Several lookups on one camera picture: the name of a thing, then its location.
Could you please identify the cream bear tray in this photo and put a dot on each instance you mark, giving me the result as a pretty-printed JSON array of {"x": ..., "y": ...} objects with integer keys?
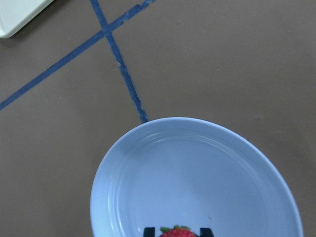
[{"x": 15, "y": 14}]

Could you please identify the red strawberry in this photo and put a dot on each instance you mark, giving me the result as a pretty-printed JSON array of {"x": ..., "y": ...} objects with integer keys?
[{"x": 177, "y": 231}]

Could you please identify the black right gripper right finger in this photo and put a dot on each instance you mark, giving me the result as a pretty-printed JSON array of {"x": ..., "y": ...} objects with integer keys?
[{"x": 206, "y": 232}]

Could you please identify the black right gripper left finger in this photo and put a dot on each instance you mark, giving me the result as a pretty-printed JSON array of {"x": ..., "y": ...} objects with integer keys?
[{"x": 149, "y": 232}]

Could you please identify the blue round plate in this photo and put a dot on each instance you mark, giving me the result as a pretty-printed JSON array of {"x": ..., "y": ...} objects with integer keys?
[{"x": 190, "y": 172}]

